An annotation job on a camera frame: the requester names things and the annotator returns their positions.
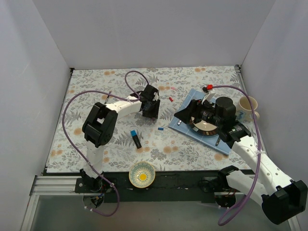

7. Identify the black blue highlighter pen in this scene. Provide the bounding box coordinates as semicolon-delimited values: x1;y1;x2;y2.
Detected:
130;130;142;149

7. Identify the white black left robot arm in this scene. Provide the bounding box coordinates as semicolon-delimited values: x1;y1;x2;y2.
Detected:
80;84;160;193

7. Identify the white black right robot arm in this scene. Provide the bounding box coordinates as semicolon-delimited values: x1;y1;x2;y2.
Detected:
174;97;308;225

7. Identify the light blue checkered napkin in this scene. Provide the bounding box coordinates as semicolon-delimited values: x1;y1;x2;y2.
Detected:
168;88;244;156

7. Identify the cream painted mug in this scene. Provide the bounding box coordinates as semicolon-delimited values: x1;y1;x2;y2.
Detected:
236;96;260;122

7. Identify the striped rim cream plate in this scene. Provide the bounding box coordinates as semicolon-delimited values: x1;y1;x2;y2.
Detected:
189;117;218;136

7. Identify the floral patterned tablecloth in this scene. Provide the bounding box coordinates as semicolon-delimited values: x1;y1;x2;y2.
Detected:
46;66;248;174

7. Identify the yellow centre patterned bowl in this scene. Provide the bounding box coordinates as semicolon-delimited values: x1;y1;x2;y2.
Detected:
128;161;156;189

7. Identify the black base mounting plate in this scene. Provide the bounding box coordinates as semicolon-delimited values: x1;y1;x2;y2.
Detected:
74;169;256;204

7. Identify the knife black handle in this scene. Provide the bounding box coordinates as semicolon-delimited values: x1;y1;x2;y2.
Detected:
215;137;220;146

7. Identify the aluminium frame rail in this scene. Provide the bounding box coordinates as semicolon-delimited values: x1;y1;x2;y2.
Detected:
20;174;85;231

